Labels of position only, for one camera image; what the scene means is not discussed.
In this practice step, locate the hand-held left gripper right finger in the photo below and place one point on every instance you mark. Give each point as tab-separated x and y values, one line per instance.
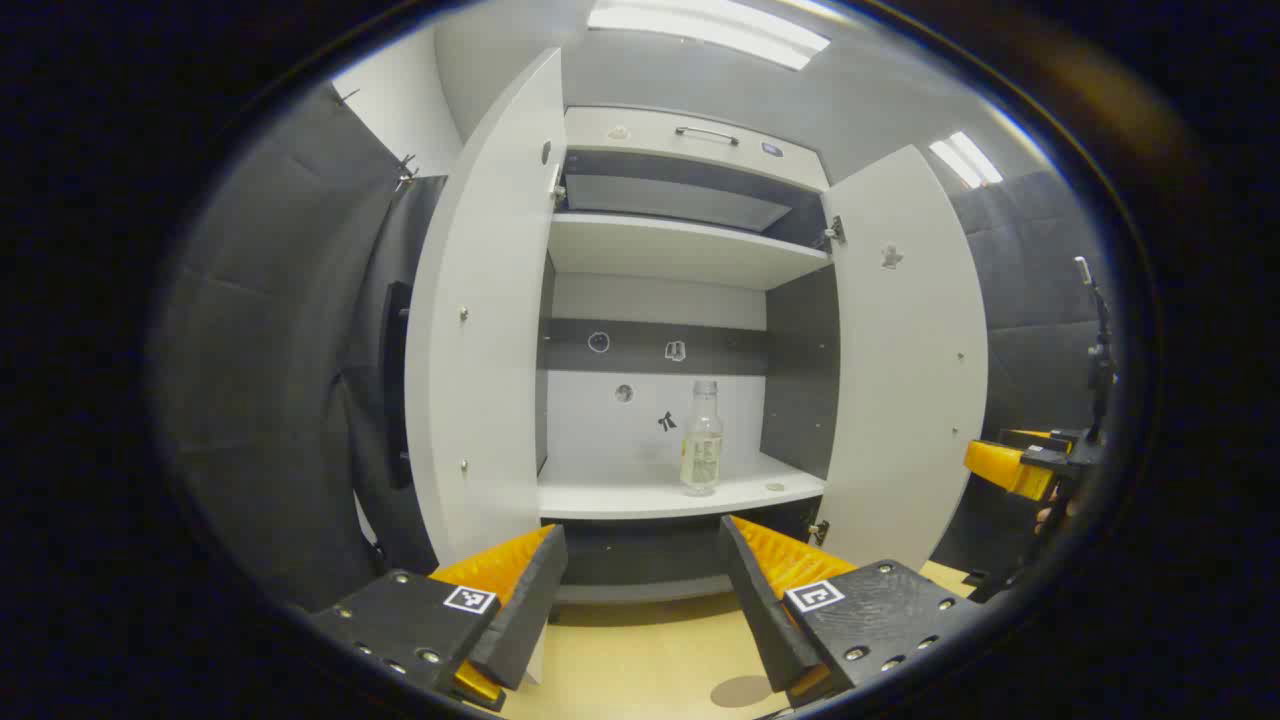
760	610

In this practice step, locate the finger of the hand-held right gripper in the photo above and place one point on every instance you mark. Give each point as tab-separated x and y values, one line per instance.
1040	438
1010	468

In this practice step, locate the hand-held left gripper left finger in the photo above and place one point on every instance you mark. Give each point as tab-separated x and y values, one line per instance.
525	610

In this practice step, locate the round brown coaster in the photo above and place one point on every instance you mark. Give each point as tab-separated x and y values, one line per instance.
740	690

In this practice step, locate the white cabinet door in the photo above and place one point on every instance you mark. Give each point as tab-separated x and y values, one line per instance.
480	300
900	400

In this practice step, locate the clear glass bottle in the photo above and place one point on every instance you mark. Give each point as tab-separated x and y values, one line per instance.
702	450

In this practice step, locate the white cabinet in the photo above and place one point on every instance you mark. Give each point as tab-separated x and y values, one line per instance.
650	250

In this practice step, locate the metal door hinge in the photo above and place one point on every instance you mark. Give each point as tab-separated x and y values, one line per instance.
818	530
557	185
832	232

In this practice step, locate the white cabinet drawer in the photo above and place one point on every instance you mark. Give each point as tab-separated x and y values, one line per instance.
640	135

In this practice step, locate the ceiling light panel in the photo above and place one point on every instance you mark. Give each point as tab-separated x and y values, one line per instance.
965	158
710	30

